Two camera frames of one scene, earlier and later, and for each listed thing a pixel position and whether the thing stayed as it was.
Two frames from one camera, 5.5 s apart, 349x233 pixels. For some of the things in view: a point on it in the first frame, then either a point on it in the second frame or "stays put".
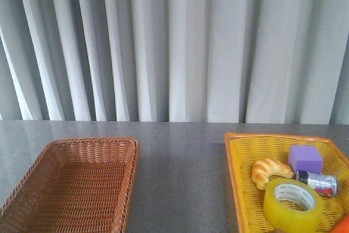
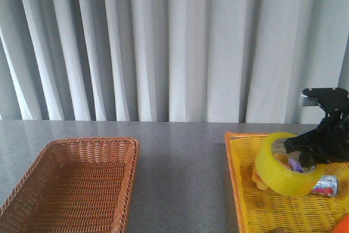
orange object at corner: x=343 y=227 stays put
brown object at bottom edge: x=278 y=230 stays put
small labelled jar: x=324 y=185 stays put
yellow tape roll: x=292 y=221 to x=280 y=180
